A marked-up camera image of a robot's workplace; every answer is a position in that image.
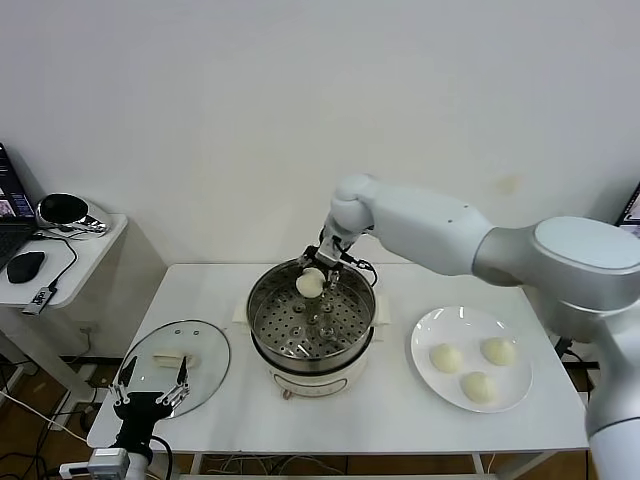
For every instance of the white steamed baozi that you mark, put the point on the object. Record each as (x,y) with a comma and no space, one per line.
(446,358)
(498,351)
(479,386)
(310,283)

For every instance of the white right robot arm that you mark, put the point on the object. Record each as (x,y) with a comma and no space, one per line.
(425,220)

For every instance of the black laptop beside mouse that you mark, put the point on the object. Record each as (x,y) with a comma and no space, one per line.
(10,240)

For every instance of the white side table with mouse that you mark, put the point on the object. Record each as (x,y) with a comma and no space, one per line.
(95,250)

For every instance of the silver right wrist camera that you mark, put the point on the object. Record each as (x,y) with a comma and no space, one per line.
(328,251)

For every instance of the black computer mouse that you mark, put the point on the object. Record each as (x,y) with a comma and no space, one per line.
(26,266)

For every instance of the grey usb hub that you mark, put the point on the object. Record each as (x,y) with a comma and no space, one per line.
(39,299)

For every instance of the cream electric cooking pot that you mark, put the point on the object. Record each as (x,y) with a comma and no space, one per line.
(310,382)

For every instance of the white round plate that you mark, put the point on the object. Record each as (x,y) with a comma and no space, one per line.
(450,325)

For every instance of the chrome and black headset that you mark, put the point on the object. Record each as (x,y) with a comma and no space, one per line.
(62,210)

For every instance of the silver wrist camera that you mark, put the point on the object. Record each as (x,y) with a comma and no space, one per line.
(107,461)
(328,251)

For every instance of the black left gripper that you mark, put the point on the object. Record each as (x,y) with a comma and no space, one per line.
(140,415)

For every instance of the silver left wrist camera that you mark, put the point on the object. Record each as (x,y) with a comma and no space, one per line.
(107,461)

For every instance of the steel perforated steamer basket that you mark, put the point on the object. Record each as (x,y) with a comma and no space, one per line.
(270,300)

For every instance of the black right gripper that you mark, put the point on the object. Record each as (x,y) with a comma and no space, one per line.
(336,267)

